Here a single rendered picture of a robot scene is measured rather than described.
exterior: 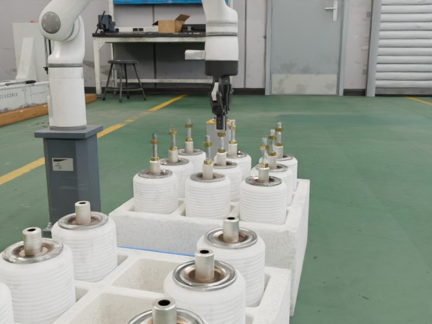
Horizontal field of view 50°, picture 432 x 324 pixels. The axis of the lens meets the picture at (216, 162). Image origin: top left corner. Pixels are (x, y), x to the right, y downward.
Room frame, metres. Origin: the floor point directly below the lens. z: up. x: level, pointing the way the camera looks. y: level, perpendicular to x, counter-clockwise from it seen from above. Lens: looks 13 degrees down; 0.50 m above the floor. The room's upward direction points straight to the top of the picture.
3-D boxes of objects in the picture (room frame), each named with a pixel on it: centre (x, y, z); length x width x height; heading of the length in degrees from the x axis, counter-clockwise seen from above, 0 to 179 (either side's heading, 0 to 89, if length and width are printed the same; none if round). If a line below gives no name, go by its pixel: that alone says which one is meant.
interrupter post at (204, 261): (0.50, 0.01, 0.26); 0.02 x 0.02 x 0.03
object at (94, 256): (0.68, 0.20, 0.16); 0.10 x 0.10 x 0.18
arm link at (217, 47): (1.06, 0.01, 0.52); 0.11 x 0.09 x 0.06; 74
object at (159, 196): (0.97, 0.13, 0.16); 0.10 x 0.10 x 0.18
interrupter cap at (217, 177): (0.94, 0.02, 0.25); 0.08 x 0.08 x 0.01
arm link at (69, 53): (1.31, 0.42, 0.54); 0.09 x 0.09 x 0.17; 78
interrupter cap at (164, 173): (0.97, 0.13, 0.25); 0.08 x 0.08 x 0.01
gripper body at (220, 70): (1.06, -0.01, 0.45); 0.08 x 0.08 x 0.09
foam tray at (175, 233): (1.06, -0.01, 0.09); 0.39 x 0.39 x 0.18; 75
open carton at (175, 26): (5.94, 0.55, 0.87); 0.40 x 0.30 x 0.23; 70
